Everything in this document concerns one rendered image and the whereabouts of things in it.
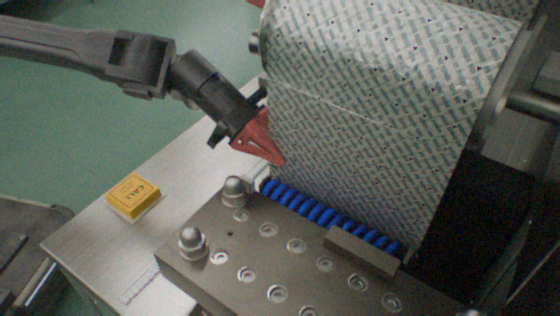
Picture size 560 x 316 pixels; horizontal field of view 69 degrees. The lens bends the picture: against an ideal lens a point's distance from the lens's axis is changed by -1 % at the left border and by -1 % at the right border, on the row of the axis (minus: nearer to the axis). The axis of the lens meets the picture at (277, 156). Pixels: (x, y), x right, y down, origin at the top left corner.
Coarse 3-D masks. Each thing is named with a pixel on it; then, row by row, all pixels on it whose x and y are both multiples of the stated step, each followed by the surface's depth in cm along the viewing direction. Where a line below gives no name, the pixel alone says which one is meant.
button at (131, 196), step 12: (132, 180) 75; (144, 180) 75; (108, 192) 73; (120, 192) 73; (132, 192) 73; (144, 192) 73; (156, 192) 74; (120, 204) 71; (132, 204) 71; (144, 204) 73; (132, 216) 71
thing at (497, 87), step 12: (516, 36) 36; (528, 36) 36; (516, 48) 35; (504, 60) 35; (516, 60) 35; (504, 72) 35; (492, 84) 36; (504, 84) 35; (492, 96) 36; (492, 108) 36; (480, 120) 37; (480, 132) 38
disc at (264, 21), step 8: (272, 0) 44; (264, 8) 44; (272, 8) 45; (264, 16) 44; (264, 24) 45; (264, 32) 45; (264, 40) 46; (264, 48) 47; (264, 56) 47; (264, 64) 48
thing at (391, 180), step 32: (288, 96) 49; (288, 128) 53; (320, 128) 49; (352, 128) 46; (384, 128) 44; (288, 160) 57; (320, 160) 53; (352, 160) 49; (384, 160) 46; (416, 160) 44; (448, 160) 41; (320, 192) 57; (352, 192) 53; (384, 192) 50; (416, 192) 46; (384, 224) 53; (416, 224) 50
